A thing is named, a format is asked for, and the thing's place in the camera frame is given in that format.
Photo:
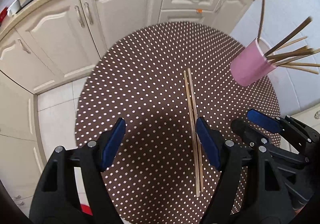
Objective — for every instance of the cream lower kitchen cabinets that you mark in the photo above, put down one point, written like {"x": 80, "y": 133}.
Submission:
{"x": 49, "y": 50}

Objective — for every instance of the pink cylindrical cup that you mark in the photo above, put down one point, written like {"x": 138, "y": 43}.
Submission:
{"x": 250, "y": 64}

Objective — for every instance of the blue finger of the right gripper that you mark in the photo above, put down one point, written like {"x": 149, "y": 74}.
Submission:
{"x": 270, "y": 124}
{"x": 248, "y": 134}

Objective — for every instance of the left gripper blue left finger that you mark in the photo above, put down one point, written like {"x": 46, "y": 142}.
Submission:
{"x": 109, "y": 143}

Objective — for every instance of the brown polka dot tablecloth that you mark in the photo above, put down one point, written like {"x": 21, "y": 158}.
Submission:
{"x": 141, "y": 79}

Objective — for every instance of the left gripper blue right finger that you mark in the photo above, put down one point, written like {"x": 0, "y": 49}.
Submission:
{"x": 212, "y": 142}

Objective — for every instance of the white mug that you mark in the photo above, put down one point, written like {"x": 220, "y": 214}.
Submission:
{"x": 14, "y": 8}

